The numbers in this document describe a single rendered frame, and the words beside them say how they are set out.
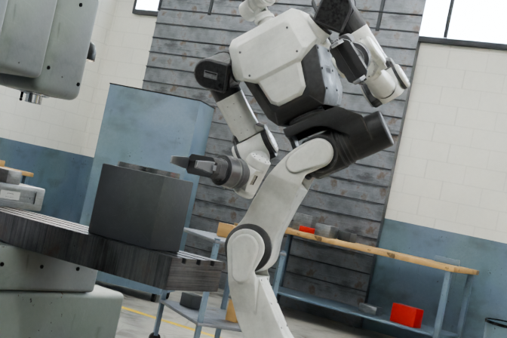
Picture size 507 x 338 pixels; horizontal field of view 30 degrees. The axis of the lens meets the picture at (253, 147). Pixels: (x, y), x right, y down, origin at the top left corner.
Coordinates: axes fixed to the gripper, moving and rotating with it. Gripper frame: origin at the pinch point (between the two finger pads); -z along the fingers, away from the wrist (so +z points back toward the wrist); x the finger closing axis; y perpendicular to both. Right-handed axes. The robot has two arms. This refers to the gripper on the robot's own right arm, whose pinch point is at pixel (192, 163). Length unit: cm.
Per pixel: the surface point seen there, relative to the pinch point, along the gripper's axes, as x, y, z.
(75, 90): -38.9, -13.8, -15.8
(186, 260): 20.2, 23.9, -12.3
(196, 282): 18.7, 29.2, -6.2
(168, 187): 10.6, 7.4, -14.9
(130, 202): 2.0, 13.2, -18.9
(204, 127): -487, -46, 424
